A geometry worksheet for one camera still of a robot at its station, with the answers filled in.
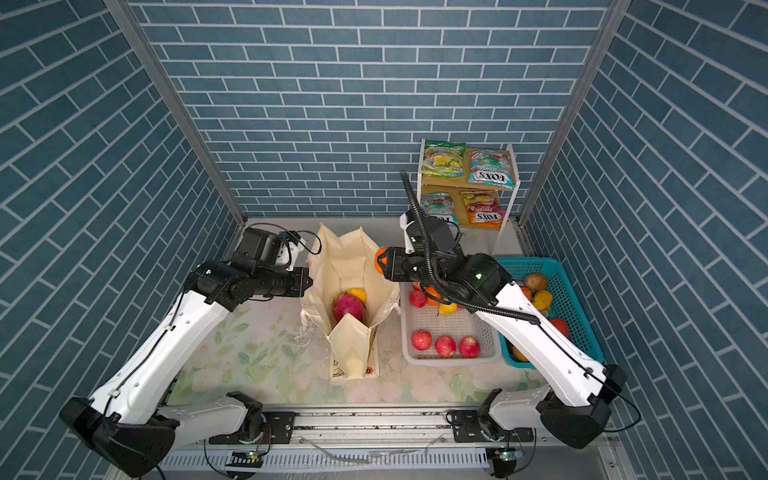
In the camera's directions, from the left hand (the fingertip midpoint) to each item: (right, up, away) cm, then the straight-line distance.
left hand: (315, 281), depth 73 cm
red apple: (+27, -8, +19) cm, 34 cm away
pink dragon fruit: (+5, -8, +12) cm, 15 cm away
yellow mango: (+8, -6, +20) cm, 22 cm away
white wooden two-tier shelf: (+41, +26, +12) cm, 50 cm away
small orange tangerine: (+32, -6, +20) cm, 39 cm away
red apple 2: (+27, -18, +10) cm, 34 cm away
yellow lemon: (+36, -11, +18) cm, 42 cm away
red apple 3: (+34, -19, +9) cm, 40 cm away
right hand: (+17, +7, -8) cm, 19 cm away
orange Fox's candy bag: (+49, +22, +26) cm, 60 cm away
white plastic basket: (+39, -16, +20) cm, 47 cm away
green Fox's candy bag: (+35, +22, +26) cm, 49 cm away
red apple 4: (+40, -20, +10) cm, 46 cm away
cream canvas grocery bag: (+3, +3, +21) cm, 21 cm away
